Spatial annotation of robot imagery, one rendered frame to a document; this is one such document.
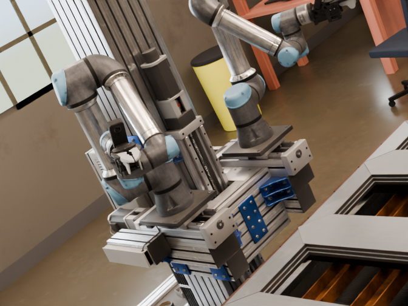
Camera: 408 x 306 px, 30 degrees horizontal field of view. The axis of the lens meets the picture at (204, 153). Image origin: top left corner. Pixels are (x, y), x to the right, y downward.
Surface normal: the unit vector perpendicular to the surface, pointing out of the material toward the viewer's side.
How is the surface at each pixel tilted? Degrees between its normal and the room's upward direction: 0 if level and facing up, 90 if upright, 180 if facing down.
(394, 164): 0
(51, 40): 90
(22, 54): 90
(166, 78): 90
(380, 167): 0
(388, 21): 90
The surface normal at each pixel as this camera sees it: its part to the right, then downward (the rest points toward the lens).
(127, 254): -0.64, 0.51
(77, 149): 0.66, -0.02
